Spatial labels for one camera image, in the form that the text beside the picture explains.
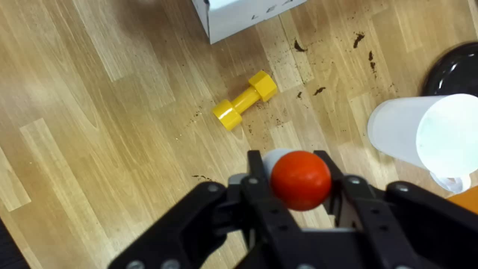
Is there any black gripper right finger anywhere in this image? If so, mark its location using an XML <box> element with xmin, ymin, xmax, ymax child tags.
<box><xmin>313</xmin><ymin>152</ymin><xmax>478</xmax><ymax>269</ymax></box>

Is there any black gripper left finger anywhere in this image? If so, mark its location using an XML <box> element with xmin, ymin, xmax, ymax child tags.
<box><xmin>108</xmin><ymin>150</ymin><xmax>304</xmax><ymax>269</ymax></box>

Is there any white orange-capped seasoning bottle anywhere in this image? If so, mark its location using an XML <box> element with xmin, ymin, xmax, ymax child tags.
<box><xmin>263</xmin><ymin>150</ymin><xmax>332</xmax><ymax>211</ymax></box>

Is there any white plastic pitcher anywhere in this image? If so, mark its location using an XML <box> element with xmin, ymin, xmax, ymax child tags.
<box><xmin>368</xmin><ymin>95</ymin><xmax>478</xmax><ymax>195</ymax></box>

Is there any yellow toy dumbbell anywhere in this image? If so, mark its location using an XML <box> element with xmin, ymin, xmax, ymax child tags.
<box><xmin>212</xmin><ymin>71</ymin><xmax>278</xmax><ymax>131</ymax></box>

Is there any black round lid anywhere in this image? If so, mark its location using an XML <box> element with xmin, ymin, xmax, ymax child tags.
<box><xmin>422</xmin><ymin>43</ymin><xmax>478</xmax><ymax>96</ymax></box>

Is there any white cardboard box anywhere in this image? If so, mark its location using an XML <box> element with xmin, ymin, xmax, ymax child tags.
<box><xmin>192</xmin><ymin>0</ymin><xmax>307</xmax><ymax>46</ymax></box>

